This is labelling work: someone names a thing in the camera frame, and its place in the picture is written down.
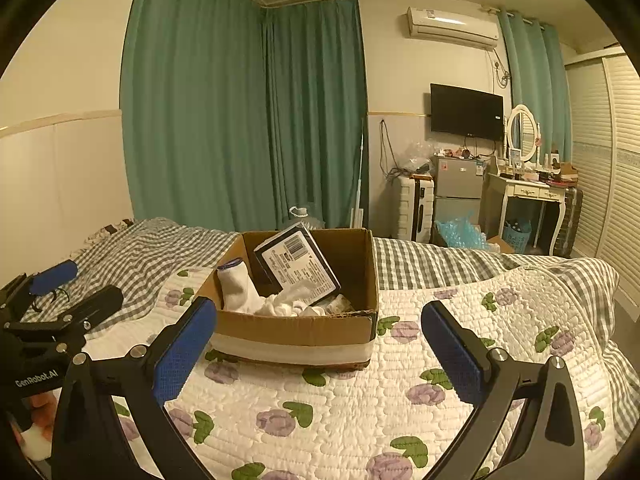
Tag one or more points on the black packaged box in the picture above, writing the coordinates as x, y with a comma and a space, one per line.
293, 260

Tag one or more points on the clear water jug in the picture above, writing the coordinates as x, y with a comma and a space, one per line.
301, 215

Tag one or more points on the operator hand orange sleeve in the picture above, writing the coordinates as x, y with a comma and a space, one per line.
33, 428

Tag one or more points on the small grey refrigerator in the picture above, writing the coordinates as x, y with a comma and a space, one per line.
458, 188

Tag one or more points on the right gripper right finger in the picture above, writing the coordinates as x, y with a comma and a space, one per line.
546, 442

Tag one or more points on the white suitcase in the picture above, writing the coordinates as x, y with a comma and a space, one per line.
413, 205

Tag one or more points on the blue storage basket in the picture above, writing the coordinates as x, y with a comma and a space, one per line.
516, 234

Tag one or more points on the white oval vanity mirror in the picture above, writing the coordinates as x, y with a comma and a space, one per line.
523, 137

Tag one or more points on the clear plastic bag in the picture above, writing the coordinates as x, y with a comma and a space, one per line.
416, 156

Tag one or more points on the grey checked bedsheet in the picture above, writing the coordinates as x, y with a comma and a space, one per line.
138, 256

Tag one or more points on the black hair band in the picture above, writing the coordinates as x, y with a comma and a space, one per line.
57, 294

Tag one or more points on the small cream sock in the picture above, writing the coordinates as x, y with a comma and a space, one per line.
338, 305

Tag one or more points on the white louvred wardrobe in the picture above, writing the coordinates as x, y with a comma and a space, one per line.
604, 103

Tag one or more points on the blue bubble wrap bag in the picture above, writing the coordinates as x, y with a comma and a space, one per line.
460, 233

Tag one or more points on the large white sock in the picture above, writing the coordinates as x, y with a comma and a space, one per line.
238, 290

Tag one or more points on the white dressing table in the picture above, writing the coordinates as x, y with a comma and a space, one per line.
507, 198

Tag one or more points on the large green curtain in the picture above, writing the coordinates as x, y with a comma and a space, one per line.
232, 114

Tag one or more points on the green window curtain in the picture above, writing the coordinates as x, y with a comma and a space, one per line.
538, 78

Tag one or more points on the white air conditioner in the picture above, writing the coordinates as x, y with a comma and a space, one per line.
452, 27

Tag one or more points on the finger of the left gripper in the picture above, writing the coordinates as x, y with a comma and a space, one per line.
50, 274
85, 309

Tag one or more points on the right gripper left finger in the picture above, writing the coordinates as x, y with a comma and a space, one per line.
88, 439

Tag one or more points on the open cardboard box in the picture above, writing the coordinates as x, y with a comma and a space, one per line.
325, 341

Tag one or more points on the black wall television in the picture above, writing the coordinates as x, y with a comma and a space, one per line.
466, 112

